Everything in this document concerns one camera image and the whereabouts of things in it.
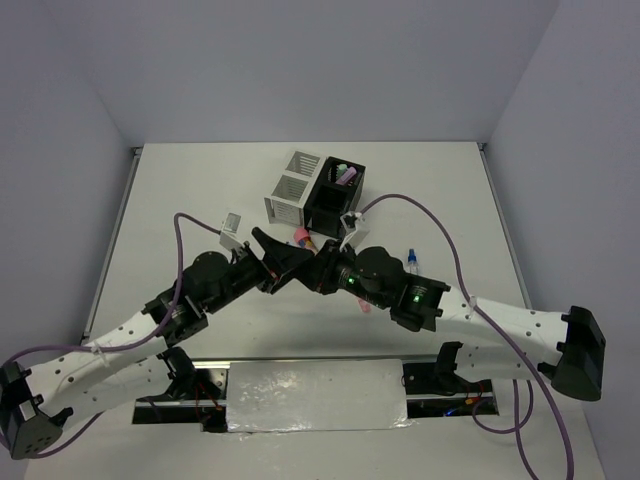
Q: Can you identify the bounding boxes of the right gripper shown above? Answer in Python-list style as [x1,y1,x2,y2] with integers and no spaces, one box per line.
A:
[290,238,389,309]

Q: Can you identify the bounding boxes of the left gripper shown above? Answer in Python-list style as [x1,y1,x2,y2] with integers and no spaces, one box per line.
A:
[204,227,313,314]

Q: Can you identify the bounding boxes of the pink highlighter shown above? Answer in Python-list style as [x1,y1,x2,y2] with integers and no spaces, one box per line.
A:
[358,299,371,313]

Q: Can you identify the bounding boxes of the purple highlighter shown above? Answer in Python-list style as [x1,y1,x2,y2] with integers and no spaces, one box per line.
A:
[336,167,358,185]

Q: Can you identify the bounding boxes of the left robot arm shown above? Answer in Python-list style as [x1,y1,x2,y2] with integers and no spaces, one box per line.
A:
[1,228,313,460]

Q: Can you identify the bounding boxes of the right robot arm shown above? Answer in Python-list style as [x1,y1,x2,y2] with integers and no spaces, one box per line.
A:
[295,242,606,402]

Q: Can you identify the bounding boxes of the pink-capped marker tube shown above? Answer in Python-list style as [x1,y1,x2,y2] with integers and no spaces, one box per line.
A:
[293,227,318,254]

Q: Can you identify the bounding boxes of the white slatted pen holder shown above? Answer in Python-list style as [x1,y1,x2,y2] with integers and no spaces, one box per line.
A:
[264,150,325,227]

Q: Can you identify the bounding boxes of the black slatted pen holder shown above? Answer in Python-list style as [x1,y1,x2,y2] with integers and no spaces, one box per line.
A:
[304,156,366,239]

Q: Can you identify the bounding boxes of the clear blue-capped spray bottle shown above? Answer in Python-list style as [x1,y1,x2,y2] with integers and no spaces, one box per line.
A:
[407,248,420,275]

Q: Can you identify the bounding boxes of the silver foil sheet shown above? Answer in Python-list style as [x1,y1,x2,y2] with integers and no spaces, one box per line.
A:
[226,359,410,433]

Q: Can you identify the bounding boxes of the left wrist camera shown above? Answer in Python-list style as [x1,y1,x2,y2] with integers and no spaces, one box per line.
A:
[219,213,242,252]

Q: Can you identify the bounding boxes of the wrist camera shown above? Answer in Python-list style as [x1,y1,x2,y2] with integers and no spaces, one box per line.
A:
[219,213,242,252]
[340,211,369,251]

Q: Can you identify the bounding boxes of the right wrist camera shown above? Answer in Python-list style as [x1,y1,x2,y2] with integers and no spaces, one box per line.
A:
[340,211,369,251]

